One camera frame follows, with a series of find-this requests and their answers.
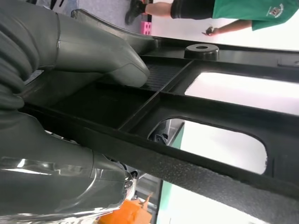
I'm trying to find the pink perforated block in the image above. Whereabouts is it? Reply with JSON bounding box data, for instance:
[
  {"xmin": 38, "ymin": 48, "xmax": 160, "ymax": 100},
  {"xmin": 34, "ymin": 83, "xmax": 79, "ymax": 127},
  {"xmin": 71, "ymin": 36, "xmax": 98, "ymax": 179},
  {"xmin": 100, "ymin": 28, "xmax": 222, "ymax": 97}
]
[{"xmin": 140, "ymin": 21, "xmax": 153, "ymax": 35}]

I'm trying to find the open cardboard box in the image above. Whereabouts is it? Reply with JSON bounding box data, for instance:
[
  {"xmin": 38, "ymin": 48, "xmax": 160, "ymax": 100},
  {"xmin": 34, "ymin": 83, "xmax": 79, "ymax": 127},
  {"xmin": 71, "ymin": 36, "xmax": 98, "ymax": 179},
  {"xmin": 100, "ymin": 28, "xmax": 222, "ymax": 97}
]
[{"xmin": 98, "ymin": 192, "xmax": 154, "ymax": 224}]

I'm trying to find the person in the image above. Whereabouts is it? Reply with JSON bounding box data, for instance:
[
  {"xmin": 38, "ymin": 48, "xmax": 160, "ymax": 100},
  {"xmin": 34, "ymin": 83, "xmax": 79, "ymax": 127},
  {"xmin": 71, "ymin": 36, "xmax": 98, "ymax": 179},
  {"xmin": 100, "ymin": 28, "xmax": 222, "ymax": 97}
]
[{"xmin": 125, "ymin": 0, "xmax": 299, "ymax": 37}]

